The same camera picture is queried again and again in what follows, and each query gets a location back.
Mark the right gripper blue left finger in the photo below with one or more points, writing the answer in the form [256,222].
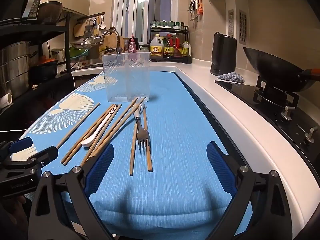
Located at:
[99,168]

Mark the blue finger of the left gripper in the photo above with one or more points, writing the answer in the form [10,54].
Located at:
[20,145]
[31,156]

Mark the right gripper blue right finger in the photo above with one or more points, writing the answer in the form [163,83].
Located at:
[219,164]

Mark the metal fork white handle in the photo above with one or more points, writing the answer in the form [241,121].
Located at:
[142,133]

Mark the chrome kitchen faucet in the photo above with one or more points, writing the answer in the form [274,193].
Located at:
[108,32]

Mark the hanging kitchen tools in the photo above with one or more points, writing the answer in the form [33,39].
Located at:
[195,9]

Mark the white ceramic spoon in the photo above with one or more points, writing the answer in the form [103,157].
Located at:
[89,141]

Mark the black shelving rack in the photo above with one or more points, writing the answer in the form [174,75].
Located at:
[37,35]

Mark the orange lidded pot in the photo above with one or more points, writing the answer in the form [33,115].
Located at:
[44,70]

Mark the large steel stockpot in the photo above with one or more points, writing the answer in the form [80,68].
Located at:
[14,68]

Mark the black gas stove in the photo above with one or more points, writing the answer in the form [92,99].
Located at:
[280,109]

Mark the blue white dish cloth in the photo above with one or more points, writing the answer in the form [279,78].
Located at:
[233,77]

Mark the clear plastic utensil holder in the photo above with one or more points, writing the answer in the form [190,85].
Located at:
[127,76]

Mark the black electric kettle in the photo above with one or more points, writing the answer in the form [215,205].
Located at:
[223,54]

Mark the black wok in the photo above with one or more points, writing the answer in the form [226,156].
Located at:
[280,73]

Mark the steel mixing bowl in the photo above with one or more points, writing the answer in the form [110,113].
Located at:
[83,45]

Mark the pink dish soap bottle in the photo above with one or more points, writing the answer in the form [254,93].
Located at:
[132,45]

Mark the wooden cutting board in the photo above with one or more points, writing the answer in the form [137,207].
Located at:
[111,43]

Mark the large cooking oil jug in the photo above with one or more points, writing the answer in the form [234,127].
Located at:
[156,47]

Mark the black condiment rack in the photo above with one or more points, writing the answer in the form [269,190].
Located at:
[176,41]

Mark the dark rice cooker bowl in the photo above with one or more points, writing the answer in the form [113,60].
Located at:
[49,12]

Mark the window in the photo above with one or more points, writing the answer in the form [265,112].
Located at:
[134,17]

